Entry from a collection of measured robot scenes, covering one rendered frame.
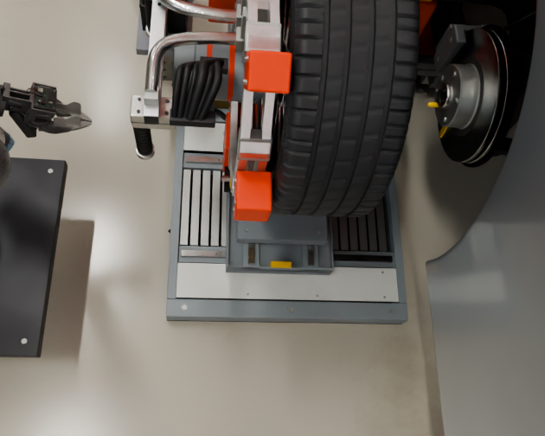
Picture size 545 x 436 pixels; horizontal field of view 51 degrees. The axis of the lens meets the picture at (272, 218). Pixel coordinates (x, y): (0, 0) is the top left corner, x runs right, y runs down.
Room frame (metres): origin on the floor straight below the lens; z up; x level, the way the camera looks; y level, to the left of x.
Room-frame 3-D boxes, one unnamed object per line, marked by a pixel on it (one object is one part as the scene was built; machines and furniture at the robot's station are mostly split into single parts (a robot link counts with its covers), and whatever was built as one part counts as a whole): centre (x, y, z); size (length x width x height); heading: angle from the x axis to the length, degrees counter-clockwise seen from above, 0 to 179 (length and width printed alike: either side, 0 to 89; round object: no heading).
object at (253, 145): (0.78, 0.17, 0.85); 0.54 x 0.07 x 0.54; 20
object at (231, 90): (0.75, 0.24, 0.85); 0.21 x 0.14 x 0.14; 110
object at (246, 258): (0.81, 0.00, 0.13); 0.50 x 0.36 x 0.10; 20
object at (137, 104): (0.55, 0.30, 0.93); 0.09 x 0.05 x 0.05; 110
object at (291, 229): (0.83, 0.01, 0.32); 0.40 x 0.30 x 0.28; 20
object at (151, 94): (0.64, 0.25, 1.03); 0.19 x 0.18 x 0.11; 110
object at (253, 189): (0.48, 0.06, 0.85); 0.09 x 0.08 x 0.07; 20
